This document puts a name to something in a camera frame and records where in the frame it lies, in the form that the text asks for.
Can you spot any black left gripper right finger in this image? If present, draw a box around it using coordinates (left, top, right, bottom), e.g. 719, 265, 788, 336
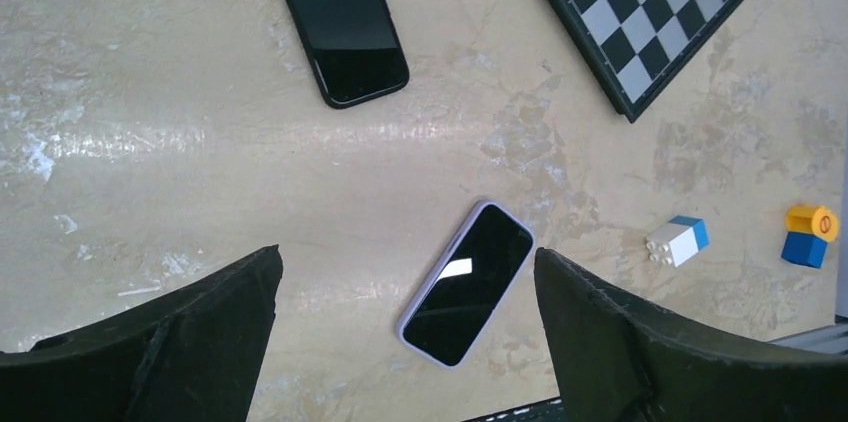
534, 248, 847, 421

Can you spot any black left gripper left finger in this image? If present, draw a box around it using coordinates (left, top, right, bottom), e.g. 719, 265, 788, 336
1, 246, 283, 421

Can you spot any black phone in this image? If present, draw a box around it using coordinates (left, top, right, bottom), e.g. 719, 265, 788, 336
286, 0, 410, 109

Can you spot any white blue toy block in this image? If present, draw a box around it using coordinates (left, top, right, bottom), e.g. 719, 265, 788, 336
645, 215, 710, 267

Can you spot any aluminium frame rail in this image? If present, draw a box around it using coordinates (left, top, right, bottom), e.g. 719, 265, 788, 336
771, 321, 847, 356

